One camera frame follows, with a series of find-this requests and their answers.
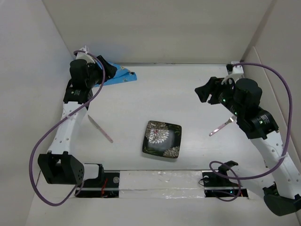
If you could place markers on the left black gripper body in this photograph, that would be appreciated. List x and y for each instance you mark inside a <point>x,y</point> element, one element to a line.
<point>96,75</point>

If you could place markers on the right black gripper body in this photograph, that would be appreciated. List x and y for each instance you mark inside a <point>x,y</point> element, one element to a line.
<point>223,93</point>

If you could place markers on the blue space-print cloth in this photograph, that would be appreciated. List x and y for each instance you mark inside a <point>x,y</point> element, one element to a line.
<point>122,75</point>

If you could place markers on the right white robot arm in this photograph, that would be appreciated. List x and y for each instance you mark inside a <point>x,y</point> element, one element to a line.
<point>280,187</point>

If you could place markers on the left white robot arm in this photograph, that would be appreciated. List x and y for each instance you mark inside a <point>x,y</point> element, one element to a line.
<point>58,165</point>

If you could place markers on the black floral square plate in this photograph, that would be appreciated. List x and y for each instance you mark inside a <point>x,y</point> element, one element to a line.
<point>162,139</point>

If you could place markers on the pink-handled fork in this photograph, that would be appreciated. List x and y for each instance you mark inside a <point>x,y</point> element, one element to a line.
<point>230,120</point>

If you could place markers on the pink-handled knife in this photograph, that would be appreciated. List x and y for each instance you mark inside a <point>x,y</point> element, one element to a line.
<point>96,125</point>

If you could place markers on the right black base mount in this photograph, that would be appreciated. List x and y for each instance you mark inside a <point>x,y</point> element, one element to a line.
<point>220,188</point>

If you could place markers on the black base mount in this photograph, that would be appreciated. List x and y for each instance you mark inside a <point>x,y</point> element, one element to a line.
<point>108,187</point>
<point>220,188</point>

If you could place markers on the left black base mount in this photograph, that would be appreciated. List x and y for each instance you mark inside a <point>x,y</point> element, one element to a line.
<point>108,187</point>

